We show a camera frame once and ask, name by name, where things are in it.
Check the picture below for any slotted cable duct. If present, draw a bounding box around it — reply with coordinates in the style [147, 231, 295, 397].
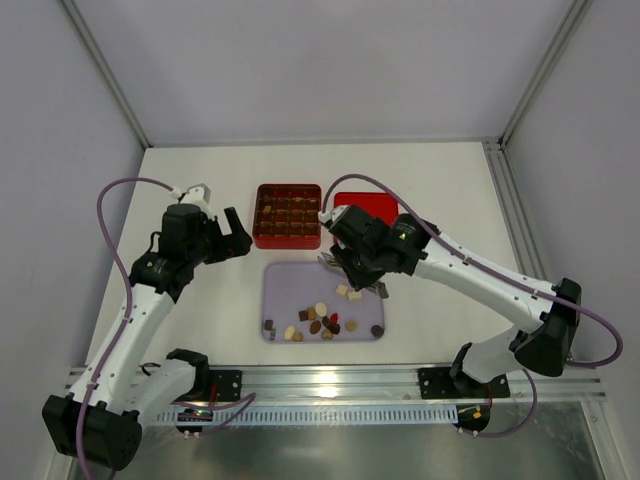
[152, 403, 458, 428]

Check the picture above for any white swirl oval chocolate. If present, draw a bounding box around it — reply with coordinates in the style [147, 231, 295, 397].
[284, 325, 296, 340]

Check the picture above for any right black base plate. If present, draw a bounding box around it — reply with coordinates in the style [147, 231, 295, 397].
[417, 367, 511, 400]

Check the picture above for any brown leaf chocolate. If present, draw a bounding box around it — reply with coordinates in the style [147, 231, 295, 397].
[310, 321, 322, 335]

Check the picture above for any aluminium frame right post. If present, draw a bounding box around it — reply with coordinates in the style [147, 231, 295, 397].
[482, 0, 596, 151]

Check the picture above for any aluminium frame post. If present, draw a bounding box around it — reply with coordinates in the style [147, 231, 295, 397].
[482, 0, 596, 151]
[57, 0, 152, 150]

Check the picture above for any red box lid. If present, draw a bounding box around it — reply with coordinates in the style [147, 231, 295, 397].
[333, 192, 399, 225]

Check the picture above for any red chocolate box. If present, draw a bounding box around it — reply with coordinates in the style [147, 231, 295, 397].
[252, 183, 322, 250]

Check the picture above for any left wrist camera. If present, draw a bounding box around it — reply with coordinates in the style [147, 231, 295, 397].
[170, 183, 211, 215]

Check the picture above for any lilac plastic tray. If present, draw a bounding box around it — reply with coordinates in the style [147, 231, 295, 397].
[259, 261, 386, 344]

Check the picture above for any aluminium mounting rail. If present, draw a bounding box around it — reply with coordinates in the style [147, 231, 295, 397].
[67, 362, 607, 404]

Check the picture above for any dark round chocolate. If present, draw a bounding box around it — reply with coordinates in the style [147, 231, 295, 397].
[371, 325, 384, 338]

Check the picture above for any aluminium frame left post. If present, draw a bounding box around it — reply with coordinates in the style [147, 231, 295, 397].
[57, 0, 152, 150]

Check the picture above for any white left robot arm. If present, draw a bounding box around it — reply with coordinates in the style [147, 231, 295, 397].
[42, 203, 252, 471]

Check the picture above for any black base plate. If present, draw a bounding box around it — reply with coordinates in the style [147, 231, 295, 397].
[206, 369, 243, 403]
[417, 367, 511, 400]

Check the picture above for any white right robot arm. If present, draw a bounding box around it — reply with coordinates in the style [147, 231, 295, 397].
[318, 205, 581, 397]

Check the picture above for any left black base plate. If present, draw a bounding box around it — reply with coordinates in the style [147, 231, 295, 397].
[206, 369, 243, 403]

